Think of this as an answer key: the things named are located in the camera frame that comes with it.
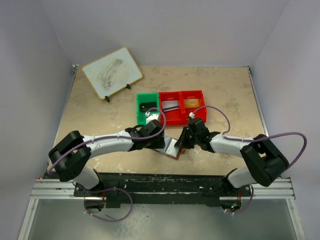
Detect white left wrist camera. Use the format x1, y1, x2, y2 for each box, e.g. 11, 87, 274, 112
145, 112, 161, 124

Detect small whiteboard on stand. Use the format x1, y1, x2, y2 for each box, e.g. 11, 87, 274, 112
81, 46, 143, 101

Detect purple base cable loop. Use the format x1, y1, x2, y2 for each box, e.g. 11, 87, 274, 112
83, 186, 135, 223

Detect gold VIP card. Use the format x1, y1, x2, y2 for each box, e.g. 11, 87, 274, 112
184, 98, 201, 109

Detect green plastic bin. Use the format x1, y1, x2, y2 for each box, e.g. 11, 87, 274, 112
136, 92, 160, 125

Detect black VIP card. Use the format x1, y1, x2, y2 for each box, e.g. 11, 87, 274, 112
139, 101, 157, 113

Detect white magnetic stripe cards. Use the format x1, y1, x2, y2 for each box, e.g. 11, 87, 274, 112
161, 100, 180, 112

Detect brown leather card holder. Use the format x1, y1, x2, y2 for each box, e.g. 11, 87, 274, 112
153, 136, 185, 160

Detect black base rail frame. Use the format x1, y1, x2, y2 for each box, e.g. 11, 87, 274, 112
34, 171, 253, 208

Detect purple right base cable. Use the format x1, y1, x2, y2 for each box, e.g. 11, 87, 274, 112
223, 186, 255, 216

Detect red plastic bin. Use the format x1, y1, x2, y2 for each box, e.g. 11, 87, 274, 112
181, 90, 207, 122
158, 91, 187, 126

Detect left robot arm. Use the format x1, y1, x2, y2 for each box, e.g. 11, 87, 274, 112
48, 119, 165, 196

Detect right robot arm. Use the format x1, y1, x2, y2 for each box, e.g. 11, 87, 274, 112
174, 117, 289, 196

